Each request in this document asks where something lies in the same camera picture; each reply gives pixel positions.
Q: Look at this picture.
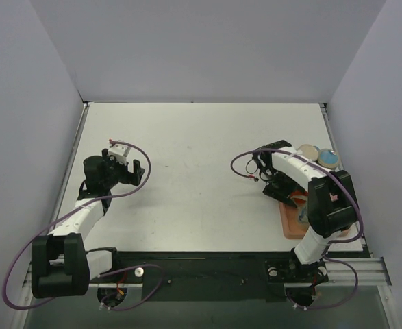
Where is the orange mug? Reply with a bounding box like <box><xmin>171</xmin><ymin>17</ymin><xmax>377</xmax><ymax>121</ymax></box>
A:
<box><xmin>290</xmin><ymin>194</ymin><xmax>307</xmax><ymax>201</ymax></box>

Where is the white patterned mug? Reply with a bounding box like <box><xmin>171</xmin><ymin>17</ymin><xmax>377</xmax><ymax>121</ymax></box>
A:
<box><xmin>292</xmin><ymin>199</ymin><xmax>309</xmax><ymax>226</ymax></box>

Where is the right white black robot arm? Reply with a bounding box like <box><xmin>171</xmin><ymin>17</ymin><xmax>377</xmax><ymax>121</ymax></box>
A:
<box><xmin>252</xmin><ymin>140</ymin><xmax>360</xmax><ymax>280</ymax></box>

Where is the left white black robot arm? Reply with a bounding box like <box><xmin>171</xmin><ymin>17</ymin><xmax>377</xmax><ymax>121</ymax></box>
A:
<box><xmin>31</xmin><ymin>141</ymin><xmax>150</xmax><ymax>299</ymax></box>

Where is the beige patterned mug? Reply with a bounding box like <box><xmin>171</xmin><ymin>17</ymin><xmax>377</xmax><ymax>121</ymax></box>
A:
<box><xmin>297</xmin><ymin>144</ymin><xmax>320</xmax><ymax>162</ymax></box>

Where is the blue mug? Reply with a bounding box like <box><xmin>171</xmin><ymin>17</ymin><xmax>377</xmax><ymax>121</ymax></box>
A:
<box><xmin>317</xmin><ymin>149</ymin><xmax>340</xmax><ymax>169</ymax></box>

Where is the pink plastic tray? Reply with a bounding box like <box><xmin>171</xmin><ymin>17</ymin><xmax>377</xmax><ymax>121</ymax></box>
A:
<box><xmin>279</xmin><ymin>201</ymin><xmax>310</xmax><ymax>240</ymax></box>

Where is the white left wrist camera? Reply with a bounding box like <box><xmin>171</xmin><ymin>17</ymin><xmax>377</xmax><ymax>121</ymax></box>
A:
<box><xmin>108</xmin><ymin>140</ymin><xmax>131</xmax><ymax>166</ymax></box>

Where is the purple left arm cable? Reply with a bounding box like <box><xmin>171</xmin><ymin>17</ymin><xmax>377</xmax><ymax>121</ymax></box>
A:
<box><xmin>2</xmin><ymin>141</ymin><xmax>166</xmax><ymax>312</ymax></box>

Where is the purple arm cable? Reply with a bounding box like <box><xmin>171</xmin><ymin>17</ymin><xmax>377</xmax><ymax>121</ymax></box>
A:
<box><xmin>2</xmin><ymin>141</ymin><xmax>166</xmax><ymax>312</ymax></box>
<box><xmin>230</xmin><ymin>149</ymin><xmax>364</xmax><ymax>311</ymax></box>

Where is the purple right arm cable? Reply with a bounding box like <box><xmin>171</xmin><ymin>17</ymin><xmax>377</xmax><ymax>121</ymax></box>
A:
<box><xmin>230</xmin><ymin>149</ymin><xmax>364</xmax><ymax>311</ymax></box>

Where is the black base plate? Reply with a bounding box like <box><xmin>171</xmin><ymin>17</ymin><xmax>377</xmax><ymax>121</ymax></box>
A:
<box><xmin>92</xmin><ymin>252</ymin><xmax>328</xmax><ymax>308</ymax></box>

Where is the aluminium rail frame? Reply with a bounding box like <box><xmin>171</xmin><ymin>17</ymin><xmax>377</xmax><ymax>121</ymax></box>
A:
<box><xmin>14</xmin><ymin>102</ymin><xmax>390</xmax><ymax>328</ymax></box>

